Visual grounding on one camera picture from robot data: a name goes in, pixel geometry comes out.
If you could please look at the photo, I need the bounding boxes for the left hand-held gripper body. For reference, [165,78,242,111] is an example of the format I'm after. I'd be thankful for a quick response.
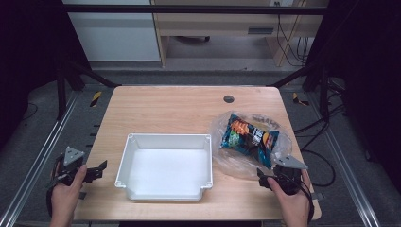
[46,146,90,190]

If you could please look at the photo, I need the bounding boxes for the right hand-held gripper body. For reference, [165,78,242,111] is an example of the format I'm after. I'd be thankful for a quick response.
[271,153,309,196]

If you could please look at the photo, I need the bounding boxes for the clear plastic bag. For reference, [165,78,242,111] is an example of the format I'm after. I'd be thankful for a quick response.
[209,110,293,182]

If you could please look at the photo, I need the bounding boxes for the blue snack packet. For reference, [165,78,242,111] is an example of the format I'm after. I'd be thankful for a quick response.
[219,113,281,170]

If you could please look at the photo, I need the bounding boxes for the white plastic bin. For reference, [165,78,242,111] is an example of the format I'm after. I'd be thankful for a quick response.
[114,132,214,202]

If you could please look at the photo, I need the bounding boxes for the person's left hand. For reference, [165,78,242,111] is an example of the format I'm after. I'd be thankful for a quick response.
[49,164,88,227]

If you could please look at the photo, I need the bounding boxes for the person's right hand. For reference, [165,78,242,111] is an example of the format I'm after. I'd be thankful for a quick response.
[267,168,312,227]

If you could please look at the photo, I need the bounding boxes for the yellow black tape piece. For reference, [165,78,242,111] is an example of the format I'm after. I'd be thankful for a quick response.
[89,91,103,108]
[291,92,310,107]

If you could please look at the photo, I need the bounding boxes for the black metal strut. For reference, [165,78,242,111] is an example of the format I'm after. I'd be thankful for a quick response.
[268,64,318,89]
[64,60,122,89]

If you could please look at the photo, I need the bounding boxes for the white cabinet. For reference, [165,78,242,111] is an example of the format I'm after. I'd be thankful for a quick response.
[61,0,162,63]

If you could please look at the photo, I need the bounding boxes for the light wooden desk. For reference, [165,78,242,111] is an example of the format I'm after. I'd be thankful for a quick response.
[150,0,329,68]

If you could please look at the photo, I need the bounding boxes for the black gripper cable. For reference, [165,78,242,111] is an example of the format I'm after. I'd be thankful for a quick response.
[45,187,55,219]
[277,175,316,223]

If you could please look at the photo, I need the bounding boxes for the aluminium floor rail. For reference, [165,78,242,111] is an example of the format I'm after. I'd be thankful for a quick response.
[0,90,80,227]
[306,93,382,227]

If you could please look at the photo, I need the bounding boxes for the black floor cables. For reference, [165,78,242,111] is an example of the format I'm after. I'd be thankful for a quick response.
[292,79,348,188]

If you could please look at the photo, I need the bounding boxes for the black hanging cables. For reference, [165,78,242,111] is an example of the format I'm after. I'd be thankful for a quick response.
[274,1,311,68]

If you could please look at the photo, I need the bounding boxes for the black metal frame bar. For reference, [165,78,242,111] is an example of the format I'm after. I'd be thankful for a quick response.
[62,4,329,16]

